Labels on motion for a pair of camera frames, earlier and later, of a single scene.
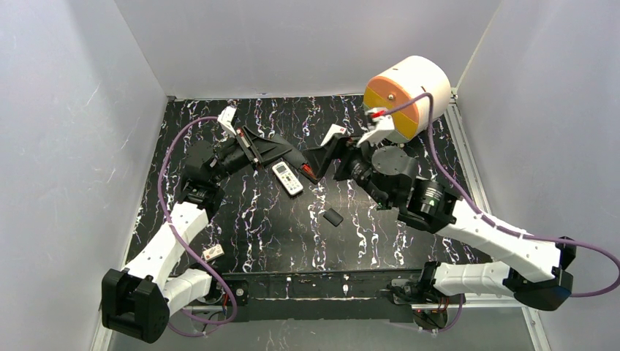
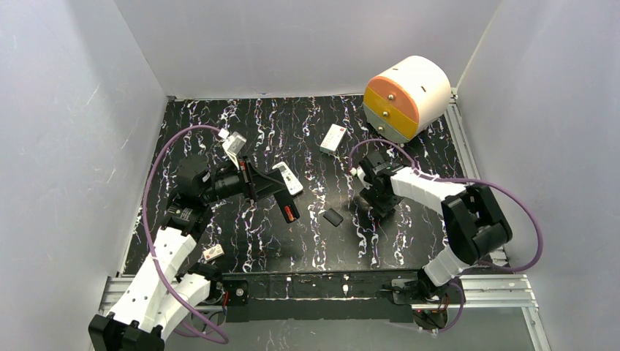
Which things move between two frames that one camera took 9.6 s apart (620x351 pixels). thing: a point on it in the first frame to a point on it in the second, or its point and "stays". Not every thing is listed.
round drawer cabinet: x=411 y=77 stays
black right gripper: x=341 y=156 to x=380 y=201
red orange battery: x=307 y=168 to x=289 y=212
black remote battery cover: x=333 y=217 stays
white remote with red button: x=333 y=129 stays
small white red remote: x=213 y=252 stays
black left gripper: x=252 y=151 to x=246 y=175
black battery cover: x=294 y=156 to x=287 y=206
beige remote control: x=286 y=177 stays
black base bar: x=338 y=296 stays
